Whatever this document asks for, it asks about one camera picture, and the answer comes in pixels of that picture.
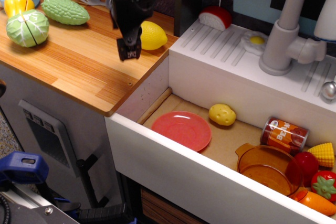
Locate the red toy tomato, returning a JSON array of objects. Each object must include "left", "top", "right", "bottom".
[{"left": 311, "top": 170, "right": 335, "bottom": 202}]

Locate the orange toy carrot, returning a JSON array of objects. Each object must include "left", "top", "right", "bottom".
[{"left": 293, "top": 190, "right": 335, "bottom": 216}]

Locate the orange toy bean can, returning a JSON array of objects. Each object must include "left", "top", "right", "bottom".
[{"left": 260, "top": 116, "right": 310, "bottom": 156}]

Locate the transparent orange toy pot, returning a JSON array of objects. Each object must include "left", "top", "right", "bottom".
[{"left": 235, "top": 143, "right": 305, "bottom": 198}]

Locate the grey toy faucet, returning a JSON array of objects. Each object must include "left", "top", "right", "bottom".
[{"left": 259, "top": 0, "right": 327, "bottom": 76}]

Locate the red toy apple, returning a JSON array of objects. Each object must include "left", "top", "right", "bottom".
[{"left": 294, "top": 152, "right": 319, "bottom": 187}]

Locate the toy fried egg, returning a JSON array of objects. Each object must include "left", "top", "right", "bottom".
[{"left": 240, "top": 31, "right": 268, "bottom": 56}]

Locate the grey toy oven door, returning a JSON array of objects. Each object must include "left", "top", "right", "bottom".
[{"left": 18, "top": 100, "right": 109, "bottom": 208}]

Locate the yellow toy lemon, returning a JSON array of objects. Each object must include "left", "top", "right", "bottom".
[{"left": 141, "top": 21, "right": 168, "bottom": 50}]

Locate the pink plastic plate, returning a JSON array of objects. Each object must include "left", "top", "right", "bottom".
[{"left": 151, "top": 111, "right": 212, "bottom": 152}]

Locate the white bottle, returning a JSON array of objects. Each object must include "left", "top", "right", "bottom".
[{"left": 314, "top": 0, "right": 336, "bottom": 42}]

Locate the green toy bitter gourd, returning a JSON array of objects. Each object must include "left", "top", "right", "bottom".
[{"left": 41, "top": 0, "right": 90, "bottom": 25}]

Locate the yellow toy corn piece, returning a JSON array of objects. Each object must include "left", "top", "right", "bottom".
[{"left": 307, "top": 142, "right": 335, "bottom": 168}]

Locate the yellow toy potato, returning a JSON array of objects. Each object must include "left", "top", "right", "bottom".
[{"left": 208, "top": 104, "right": 236, "bottom": 126}]

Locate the blue clamp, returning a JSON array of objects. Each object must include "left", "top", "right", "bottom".
[{"left": 1, "top": 151, "right": 49, "bottom": 184}]

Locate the yellow toy bell pepper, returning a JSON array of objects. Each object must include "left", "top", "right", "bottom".
[{"left": 4, "top": 0, "right": 35, "bottom": 18}]

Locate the green toy cabbage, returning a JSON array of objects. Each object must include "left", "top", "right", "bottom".
[{"left": 6, "top": 9, "right": 49, "bottom": 48}]

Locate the silver round knob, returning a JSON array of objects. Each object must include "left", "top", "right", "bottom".
[{"left": 321, "top": 81, "right": 336, "bottom": 101}]

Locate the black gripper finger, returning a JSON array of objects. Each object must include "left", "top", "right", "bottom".
[{"left": 117, "top": 38, "right": 141, "bottom": 61}]

